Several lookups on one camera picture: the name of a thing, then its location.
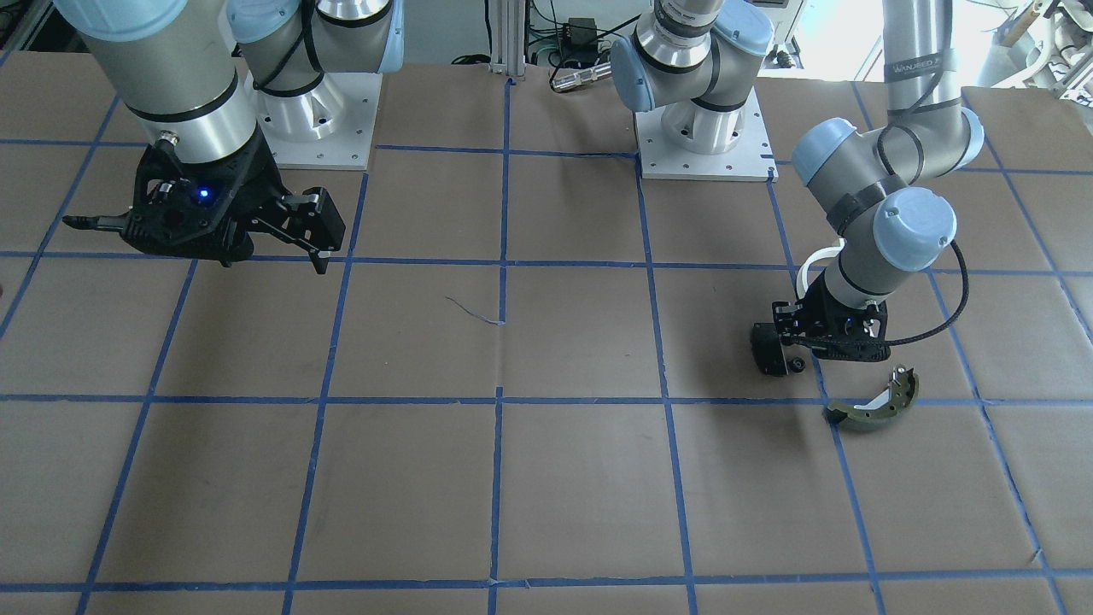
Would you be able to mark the aluminium frame post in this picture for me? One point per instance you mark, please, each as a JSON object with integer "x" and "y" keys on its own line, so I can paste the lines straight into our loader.
{"x": 507, "y": 32}

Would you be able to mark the white curved plastic bracket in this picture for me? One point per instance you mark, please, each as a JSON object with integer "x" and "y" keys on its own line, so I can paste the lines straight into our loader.
{"x": 803, "y": 277}

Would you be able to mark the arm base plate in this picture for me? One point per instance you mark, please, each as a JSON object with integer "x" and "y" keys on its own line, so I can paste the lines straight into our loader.
{"x": 686, "y": 142}
{"x": 329, "y": 128}

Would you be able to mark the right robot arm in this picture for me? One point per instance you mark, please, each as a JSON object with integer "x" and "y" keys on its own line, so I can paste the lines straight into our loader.
{"x": 210, "y": 83}

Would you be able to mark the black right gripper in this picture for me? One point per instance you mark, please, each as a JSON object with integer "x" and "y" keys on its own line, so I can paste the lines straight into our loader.
{"x": 254, "y": 190}

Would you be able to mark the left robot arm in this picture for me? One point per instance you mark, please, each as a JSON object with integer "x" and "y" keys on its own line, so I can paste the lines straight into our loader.
{"x": 698, "y": 60}

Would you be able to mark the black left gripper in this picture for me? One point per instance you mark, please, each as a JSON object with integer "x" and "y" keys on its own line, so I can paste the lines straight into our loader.
{"x": 818, "y": 306}

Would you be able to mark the black brake pad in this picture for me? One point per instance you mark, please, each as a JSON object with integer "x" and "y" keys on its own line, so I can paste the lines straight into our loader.
{"x": 766, "y": 350}

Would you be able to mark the olive metal brake shoe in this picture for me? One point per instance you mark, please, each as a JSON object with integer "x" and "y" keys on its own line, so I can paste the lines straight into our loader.
{"x": 899, "y": 396}

